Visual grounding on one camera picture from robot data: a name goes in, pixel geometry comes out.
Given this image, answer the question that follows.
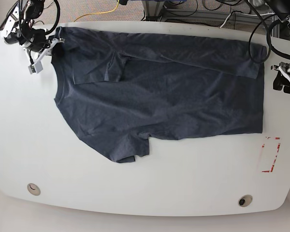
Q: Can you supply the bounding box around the dark blue t-shirt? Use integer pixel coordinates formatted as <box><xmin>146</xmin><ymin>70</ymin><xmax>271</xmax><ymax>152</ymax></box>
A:
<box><xmin>51</xmin><ymin>27</ymin><xmax>266</xmax><ymax>163</ymax></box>

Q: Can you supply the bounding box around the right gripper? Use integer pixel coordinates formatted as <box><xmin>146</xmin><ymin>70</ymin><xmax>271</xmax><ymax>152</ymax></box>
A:
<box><xmin>23</xmin><ymin>29</ymin><xmax>64</xmax><ymax>74</ymax></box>

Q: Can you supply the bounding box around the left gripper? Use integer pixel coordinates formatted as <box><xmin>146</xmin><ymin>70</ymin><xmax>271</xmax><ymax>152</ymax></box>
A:
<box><xmin>271</xmin><ymin>62</ymin><xmax>290</xmax><ymax>94</ymax></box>

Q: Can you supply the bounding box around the red tape rectangle marking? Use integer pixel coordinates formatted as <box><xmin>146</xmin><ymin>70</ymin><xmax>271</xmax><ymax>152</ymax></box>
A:
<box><xmin>258</xmin><ymin>137</ymin><xmax>281</xmax><ymax>173</ymax></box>

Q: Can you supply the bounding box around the right table grommet hole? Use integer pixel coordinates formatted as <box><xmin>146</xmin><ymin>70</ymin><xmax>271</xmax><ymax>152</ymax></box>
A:
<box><xmin>238</xmin><ymin>195</ymin><xmax>253</xmax><ymax>207</ymax></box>

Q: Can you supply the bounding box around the left table grommet hole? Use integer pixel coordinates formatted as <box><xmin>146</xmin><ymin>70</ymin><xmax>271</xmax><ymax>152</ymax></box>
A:
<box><xmin>27</xmin><ymin>183</ymin><xmax>41</xmax><ymax>196</ymax></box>

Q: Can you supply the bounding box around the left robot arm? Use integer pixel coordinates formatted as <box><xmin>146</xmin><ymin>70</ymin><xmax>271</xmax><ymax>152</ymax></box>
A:
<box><xmin>265</xmin><ymin>0</ymin><xmax>290</xmax><ymax>94</ymax></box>

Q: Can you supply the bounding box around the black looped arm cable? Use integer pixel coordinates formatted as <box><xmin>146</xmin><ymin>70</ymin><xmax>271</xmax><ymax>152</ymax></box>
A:
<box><xmin>248</xmin><ymin>14</ymin><xmax>290</xmax><ymax>64</ymax></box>

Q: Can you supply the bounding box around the table grommet hole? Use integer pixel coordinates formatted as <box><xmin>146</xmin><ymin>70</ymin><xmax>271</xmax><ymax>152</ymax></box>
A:
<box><xmin>238</xmin><ymin>195</ymin><xmax>253</xmax><ymax>207</ymax></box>
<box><xmin>27</xmin><ymin>183</ymin><xmax>41</xmax><ymax>196</ymax></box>

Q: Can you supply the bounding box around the yellow cable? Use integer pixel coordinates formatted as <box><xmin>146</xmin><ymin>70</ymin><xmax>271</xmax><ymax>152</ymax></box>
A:
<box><xmin>73</xmin><ymin>0</ymin><xmax>119</xmax><ymax>22</ymax></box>

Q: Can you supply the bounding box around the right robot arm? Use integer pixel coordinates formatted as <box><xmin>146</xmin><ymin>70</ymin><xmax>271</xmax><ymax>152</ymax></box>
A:
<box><xmin>0</xmin><ymin>0</ymin><xmax>64</xmax><ymax>74</ymax></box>

